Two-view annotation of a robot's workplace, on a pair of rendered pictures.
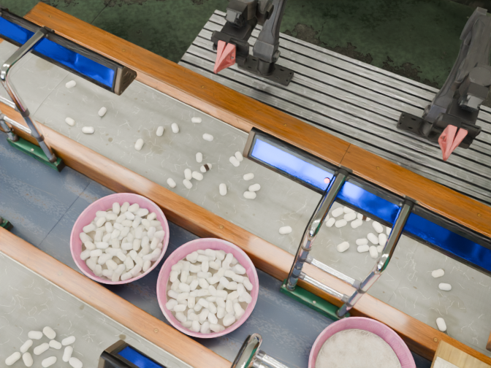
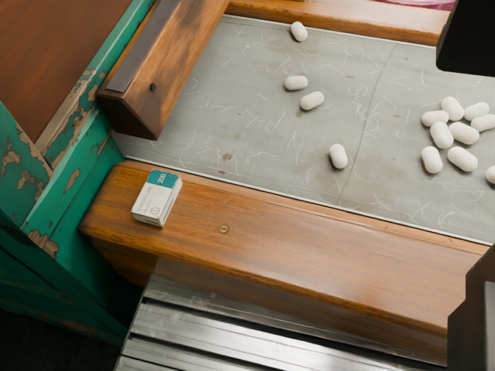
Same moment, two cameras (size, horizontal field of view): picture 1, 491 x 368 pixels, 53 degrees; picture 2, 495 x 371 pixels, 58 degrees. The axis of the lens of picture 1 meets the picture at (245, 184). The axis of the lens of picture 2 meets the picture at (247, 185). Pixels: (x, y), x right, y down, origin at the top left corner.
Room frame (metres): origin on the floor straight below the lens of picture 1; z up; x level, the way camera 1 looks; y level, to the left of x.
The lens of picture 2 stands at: (0.86, -0.65, 1.21)
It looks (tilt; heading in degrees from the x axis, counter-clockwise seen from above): 58 degrees down; 179
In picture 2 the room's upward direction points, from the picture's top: 7 degrees counter-clockwise
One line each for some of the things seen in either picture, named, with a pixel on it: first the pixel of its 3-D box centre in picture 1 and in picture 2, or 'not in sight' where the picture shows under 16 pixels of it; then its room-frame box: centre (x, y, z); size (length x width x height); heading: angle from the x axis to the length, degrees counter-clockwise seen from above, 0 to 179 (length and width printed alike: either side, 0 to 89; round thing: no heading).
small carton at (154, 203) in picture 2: not in sight; (157, 196); (0.59, -0.75, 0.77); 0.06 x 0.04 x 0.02; 155
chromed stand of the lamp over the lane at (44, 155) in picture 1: (30, 93); not in sight; (0.85, 0.63, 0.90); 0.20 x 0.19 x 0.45; 65
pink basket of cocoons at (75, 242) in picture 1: (123, 242); not in sight; (0.49, 0.33, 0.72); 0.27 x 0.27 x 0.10
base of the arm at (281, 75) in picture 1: (266, 63); not in sight; (1.20, -0.04, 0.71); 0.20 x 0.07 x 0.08; 69
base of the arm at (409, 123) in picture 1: (430, 124); not in sight; (0.99, -0.60, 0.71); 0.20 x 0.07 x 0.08; 69
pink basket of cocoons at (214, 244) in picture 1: (208, 290); not in sight; (0.37, 0.08, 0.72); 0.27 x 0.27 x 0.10
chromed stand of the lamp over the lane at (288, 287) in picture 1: (340, 252); not in sight; (0.44, -0.25, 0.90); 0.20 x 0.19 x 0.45; 65
